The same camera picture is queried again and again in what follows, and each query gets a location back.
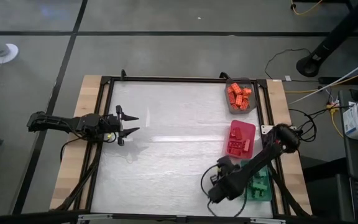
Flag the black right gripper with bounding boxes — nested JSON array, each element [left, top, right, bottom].
[[208, 154, 247, 202]]

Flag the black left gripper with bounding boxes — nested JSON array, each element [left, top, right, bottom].
[[101, 105, 140, 146]]

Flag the teal plastic bin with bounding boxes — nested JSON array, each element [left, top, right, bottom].
[[240, 159, 273, 202]]

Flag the light wooden table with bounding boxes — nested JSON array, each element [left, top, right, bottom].
[[48, 74, 313, 218]]

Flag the pink plastic bin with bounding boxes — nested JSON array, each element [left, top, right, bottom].
[[226, 119, 257, 160]]

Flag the grey plastic bin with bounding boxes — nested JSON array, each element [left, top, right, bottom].
[[224, 77, 258, 115]]

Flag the black cart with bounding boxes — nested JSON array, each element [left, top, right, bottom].
[[337, 88, 358, 224]]

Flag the white cardboard boxes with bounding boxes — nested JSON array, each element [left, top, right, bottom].
[[342, 101, 358, 144]]

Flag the black power strip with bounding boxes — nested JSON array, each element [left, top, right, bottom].
[[318, 76, 343, 85]]

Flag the black floor stand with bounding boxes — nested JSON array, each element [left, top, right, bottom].
[[295, 0, 358, 78]]

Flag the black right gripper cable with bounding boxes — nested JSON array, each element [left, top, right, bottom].
[[200, 164, 249, 218]]

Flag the black base cable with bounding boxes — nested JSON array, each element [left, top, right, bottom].
[[59, 136, 88, 163]]

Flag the black table frame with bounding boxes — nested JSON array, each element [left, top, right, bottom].
[[54, 68, 312, 218]]

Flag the orange cable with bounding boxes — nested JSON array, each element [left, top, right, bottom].
[[283, 65, 358, 94]]

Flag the yellow plug cable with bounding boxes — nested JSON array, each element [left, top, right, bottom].
[[326, 104, 344, 138]]

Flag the black frame crossbar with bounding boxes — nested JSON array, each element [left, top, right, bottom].
[[0, 210, 358, 224]]

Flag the black floor cable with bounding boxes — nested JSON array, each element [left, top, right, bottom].
[[264, 47, 312, 80]]

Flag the yellow floor cable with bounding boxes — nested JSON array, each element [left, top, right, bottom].
[[290, 0, 324, 16]]

